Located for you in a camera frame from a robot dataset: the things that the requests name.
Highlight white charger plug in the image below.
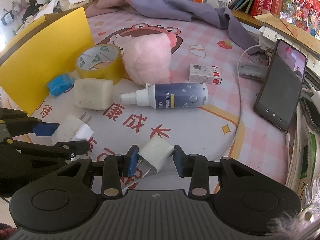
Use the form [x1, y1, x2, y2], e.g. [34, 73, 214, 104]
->
[138, 135, 174, 178]
[50, 112, 94, 145]

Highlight pink fluffy plush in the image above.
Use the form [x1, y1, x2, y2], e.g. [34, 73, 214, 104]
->
[123, 33, 177, 86]

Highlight white sponge block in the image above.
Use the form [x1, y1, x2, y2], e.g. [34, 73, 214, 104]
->
[74, 78, 113, 111]

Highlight small white red box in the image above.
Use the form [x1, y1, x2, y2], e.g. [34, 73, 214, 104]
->
[189, 64, 222, 85]

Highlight black smartphone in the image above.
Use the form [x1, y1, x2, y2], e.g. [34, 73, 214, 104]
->
[253, 39, 307, 131]

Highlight brown paper envelope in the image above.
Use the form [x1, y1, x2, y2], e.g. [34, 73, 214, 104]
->
[254, 13, 319, 59]

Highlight yellow cardboard box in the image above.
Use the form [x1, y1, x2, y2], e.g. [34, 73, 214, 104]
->
[1, 7, 94, 114]

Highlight red book set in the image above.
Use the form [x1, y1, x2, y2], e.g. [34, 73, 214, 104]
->
[251, 0, 283, 17]

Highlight yellow tape roll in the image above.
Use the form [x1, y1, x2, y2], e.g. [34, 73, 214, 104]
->
[75, 44, 125, 85]

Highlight blue small toy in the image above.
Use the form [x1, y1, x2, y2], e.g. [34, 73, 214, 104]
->
[47, 74, 75, 96]

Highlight pink cartoon table mat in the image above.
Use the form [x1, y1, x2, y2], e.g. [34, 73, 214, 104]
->
[10, 12, 291, 196]

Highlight white charging cable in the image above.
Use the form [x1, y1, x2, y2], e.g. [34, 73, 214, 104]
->
[224, 44, 270, 158]

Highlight purple cloth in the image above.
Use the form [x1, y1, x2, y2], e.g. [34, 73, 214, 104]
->
[85, 0, 262, 54]

